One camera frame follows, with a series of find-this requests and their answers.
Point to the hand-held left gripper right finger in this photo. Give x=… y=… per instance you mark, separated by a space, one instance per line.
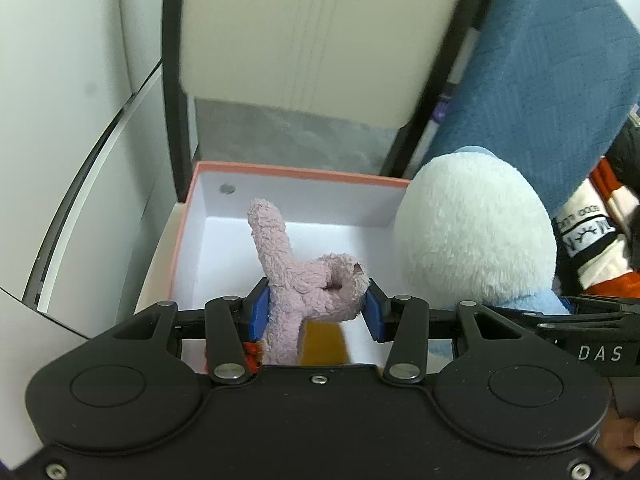
x=374 y=312

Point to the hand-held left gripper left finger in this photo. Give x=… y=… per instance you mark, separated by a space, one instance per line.
x=260 y=310

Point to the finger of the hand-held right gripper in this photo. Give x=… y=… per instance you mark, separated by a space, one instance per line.
x=590 y=325

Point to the pink plush bunny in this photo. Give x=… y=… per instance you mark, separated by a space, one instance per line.
x=300 y=300

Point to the red and black toy figure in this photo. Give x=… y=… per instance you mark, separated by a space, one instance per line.
x=253 y=353

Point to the brown teddy bear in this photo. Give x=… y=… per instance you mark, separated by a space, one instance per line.
x=325 y=345

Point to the pink cardboard box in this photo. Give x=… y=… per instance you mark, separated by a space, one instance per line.
x=225 y=240

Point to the white and blue plush toy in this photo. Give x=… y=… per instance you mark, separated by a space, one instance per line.
x=470 y=235

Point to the person's right hand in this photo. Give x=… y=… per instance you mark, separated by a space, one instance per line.
x=622 y=440

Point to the orange white black striped blanket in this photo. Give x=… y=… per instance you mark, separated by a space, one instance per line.
x=610 y=260

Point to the black puffer jacket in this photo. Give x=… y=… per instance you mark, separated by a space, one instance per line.
x=627 y=152

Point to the white cabinet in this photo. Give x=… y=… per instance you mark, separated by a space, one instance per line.
x=50 y=110

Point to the cream chair with black frame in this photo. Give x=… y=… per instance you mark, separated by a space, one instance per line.
x=310 y=35

